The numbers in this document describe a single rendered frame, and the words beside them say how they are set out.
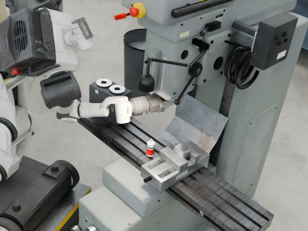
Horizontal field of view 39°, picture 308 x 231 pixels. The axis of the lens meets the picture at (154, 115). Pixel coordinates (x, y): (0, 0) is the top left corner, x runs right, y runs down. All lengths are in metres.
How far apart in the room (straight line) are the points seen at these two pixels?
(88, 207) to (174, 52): 0.94
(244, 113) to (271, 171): 1.52
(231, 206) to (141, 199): 0.44
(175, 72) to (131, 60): 2.18
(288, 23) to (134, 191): 1.09
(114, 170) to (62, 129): 1.70
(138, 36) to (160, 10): 2.72
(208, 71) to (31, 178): 1.24
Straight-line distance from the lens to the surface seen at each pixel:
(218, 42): 2.07
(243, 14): 2.18
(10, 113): 2.26
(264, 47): 1.95
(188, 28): 1.85
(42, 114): 4.18
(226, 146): 2.53
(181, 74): 1.98
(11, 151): 2.37
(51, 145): 3.81
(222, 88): 2.39
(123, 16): 1.85
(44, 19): 1.85
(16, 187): 2.66
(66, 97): 1.84
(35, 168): 2.76
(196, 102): 2.54
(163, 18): 1.70
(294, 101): 4.90
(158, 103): 2.09
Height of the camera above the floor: 2.42
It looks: 35 degrees down
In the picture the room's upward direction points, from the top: 7 degrees clockwise
